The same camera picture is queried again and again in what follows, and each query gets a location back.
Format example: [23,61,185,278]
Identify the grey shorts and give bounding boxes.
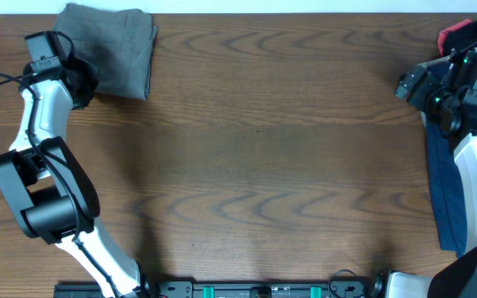
[53,3,158,100]

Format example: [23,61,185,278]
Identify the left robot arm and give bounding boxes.
[0,54,152,297]

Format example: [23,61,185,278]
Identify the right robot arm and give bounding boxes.
[374,59,477,297]

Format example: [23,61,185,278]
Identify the black garment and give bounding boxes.
[437,19,477,56]

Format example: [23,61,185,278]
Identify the red garment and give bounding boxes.
[437,19,477,56]

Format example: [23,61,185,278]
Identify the navy blue shorts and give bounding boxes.
[422,114,467,257]

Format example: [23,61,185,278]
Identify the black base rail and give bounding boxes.
[53,268,384,298]

